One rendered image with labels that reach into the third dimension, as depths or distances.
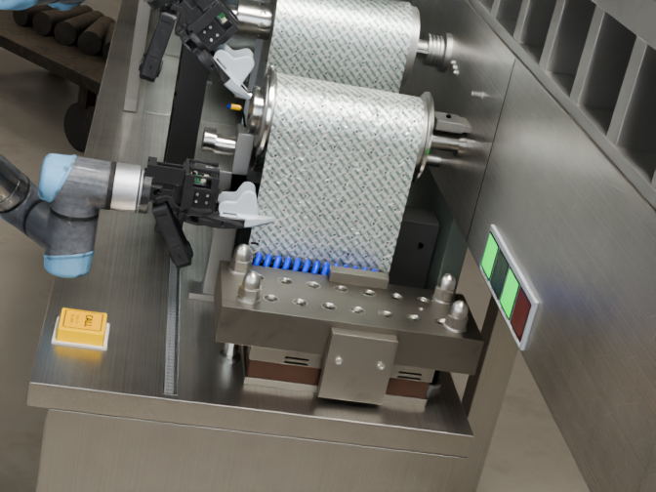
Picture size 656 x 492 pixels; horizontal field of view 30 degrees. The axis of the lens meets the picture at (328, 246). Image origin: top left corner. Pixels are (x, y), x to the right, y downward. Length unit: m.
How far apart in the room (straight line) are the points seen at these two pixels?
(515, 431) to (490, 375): 1.52
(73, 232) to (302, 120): 0.39
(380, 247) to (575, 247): 0.58
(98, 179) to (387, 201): 0.45
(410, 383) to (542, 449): 1.89
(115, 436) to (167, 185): 0.39
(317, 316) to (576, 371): 0.52
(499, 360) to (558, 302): 0.79
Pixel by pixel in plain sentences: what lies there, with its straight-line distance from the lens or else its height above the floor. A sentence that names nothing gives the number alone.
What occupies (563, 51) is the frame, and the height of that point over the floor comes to 1.49.
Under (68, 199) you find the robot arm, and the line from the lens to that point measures 1.90.
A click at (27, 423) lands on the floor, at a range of 3.36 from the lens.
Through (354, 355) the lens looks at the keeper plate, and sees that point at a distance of 1.82.
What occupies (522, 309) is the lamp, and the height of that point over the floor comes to 1.19.
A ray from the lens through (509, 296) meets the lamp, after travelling 1.65.
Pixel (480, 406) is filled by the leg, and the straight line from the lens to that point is 2.32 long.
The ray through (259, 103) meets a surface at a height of 1.27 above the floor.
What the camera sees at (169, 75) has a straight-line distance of 2.94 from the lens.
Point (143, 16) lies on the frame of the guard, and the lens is 2.90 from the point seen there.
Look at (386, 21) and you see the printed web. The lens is 2.13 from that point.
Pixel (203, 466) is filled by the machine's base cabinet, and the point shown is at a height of 0.79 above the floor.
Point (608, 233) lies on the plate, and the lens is 1.39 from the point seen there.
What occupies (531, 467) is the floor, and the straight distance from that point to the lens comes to 3.65.
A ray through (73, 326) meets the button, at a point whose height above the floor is 0.92.
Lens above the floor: 1.82
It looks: 23 degrees down
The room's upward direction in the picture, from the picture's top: 12 degrees clockwise
